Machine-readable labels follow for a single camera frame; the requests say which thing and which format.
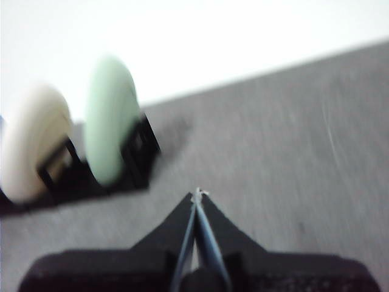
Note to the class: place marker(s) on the pale yellow plate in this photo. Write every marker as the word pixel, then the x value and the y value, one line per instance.
pixel 30 143

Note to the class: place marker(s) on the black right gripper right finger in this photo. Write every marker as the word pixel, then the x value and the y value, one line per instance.
pixel 258 267

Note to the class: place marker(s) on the pale green plate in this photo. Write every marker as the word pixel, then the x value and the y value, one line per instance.
pixel 106 121

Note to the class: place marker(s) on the black plate rack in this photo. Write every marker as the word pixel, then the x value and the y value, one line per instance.
pixel 133 164

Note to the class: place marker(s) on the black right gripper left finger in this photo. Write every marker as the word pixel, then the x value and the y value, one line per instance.
pixel 146 261

